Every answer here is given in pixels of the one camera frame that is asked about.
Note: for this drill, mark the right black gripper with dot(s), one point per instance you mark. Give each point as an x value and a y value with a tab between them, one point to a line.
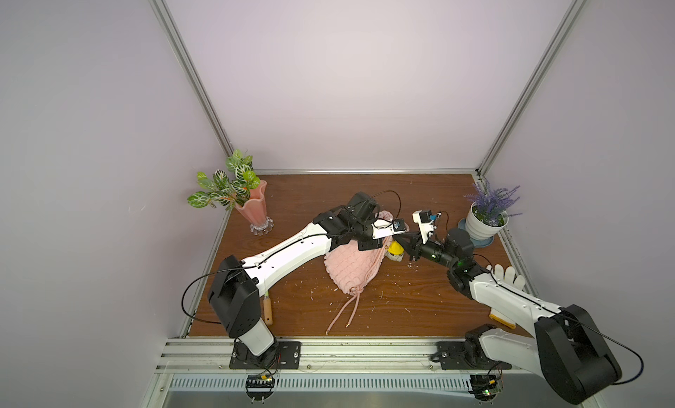
414	248

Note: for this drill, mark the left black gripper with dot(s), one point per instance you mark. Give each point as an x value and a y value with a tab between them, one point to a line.
373	239

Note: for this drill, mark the yellow-hat doll keychain decoration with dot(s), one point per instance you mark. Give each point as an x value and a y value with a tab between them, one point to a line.
395	252

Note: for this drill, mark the pink quilted drawstring bag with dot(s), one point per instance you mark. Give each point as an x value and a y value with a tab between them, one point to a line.
352	270

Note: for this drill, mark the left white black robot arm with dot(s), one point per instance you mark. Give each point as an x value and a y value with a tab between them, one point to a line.
238	285

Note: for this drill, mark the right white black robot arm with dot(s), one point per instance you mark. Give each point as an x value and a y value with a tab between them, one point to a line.
562	345

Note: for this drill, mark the grey-blue pot saucer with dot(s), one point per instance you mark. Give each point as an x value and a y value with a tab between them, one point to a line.
478	243

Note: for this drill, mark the white flower pot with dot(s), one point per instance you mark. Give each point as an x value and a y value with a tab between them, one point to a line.
480	231

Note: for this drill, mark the purple lavender artificial plant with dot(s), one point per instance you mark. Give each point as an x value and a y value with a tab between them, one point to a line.
490	205

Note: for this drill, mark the white glove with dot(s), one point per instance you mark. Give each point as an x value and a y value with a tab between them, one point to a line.
509	276

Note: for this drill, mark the pink vase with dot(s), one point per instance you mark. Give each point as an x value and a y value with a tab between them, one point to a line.
254	210

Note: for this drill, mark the yellow block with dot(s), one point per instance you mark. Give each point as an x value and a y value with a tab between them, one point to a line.
503	319

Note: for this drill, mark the green leafy artificial plant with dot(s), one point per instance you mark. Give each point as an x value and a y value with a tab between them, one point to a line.
229	188

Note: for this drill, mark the right connector board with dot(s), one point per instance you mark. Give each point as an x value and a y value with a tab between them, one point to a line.
484	388

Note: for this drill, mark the connector board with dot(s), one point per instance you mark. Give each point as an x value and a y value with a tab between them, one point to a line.
260	387
484	388

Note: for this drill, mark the left connector board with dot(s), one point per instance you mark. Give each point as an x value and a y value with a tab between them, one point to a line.
260	387

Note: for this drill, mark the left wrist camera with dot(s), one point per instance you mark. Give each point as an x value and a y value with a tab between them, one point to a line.
383	228

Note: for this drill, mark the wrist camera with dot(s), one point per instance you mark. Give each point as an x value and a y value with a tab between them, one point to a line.
426	222
383	228

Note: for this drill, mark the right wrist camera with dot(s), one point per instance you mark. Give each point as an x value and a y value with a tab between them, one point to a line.
426	222

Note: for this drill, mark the wooden handled tool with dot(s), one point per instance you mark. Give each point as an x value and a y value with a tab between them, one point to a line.
267	309

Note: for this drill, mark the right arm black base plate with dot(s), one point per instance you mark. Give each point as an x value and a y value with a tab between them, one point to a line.
448	355

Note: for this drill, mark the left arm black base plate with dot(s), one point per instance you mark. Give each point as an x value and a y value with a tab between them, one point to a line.
281	355

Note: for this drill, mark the aluminium front rail frame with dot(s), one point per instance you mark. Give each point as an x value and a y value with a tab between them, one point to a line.
335	372

